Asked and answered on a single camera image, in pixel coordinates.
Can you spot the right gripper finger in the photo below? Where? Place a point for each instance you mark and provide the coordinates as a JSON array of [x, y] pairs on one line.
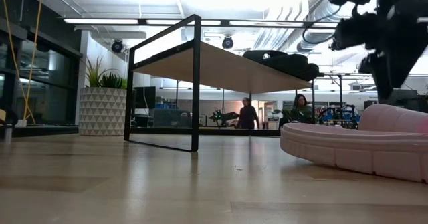
[[399, 70], [382, 73]]

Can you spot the pink rubber slide sandal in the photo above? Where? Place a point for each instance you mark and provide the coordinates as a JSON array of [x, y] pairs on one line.
[[334, 150]]

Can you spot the black computer monitor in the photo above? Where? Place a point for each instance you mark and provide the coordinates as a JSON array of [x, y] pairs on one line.
[[401, 98]]

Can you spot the background black robot arms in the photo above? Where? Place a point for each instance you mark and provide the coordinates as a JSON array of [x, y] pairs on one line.
[[347, 113]]

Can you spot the person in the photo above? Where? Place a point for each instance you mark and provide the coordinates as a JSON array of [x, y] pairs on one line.
[[248, 117], [301, 112]]

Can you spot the background green black robot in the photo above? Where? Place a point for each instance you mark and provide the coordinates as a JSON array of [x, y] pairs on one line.
[[230, 116]]

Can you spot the round black ceiling fixture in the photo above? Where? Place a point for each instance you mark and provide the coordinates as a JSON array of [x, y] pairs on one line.
[[227, 42], [117, 46]]

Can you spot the succulent in white patterned pot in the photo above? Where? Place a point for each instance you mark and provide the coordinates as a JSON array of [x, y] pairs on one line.
[[102, 112]]

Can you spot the overhead light bar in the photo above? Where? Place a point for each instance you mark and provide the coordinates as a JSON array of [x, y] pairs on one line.
[[100, 21]]

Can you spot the background black rig frame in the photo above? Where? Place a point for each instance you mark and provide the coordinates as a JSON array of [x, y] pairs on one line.
[[340, 90]]

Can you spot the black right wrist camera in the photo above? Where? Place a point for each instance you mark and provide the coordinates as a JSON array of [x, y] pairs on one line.
[[354, 33]]

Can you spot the wooden shelf black metal frame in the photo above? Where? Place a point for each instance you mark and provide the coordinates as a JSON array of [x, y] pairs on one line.
[[227, 70]]

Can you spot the black aluminium table frame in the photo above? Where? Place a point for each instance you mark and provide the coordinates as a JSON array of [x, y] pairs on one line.
[[217, 132]]

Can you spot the dark wall screen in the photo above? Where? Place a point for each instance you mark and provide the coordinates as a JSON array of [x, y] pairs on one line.
[[145, 97]]

